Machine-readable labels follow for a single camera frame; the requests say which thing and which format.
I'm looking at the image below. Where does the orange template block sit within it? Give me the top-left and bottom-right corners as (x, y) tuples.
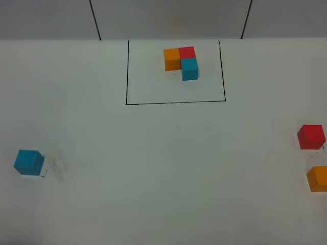
(163, 48), (181, 71)

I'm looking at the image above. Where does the red template block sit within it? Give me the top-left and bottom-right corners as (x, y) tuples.
(178, 46), (196, 59)

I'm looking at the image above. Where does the blue template block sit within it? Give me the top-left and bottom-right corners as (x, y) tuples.
(181, 58), (199, 81)

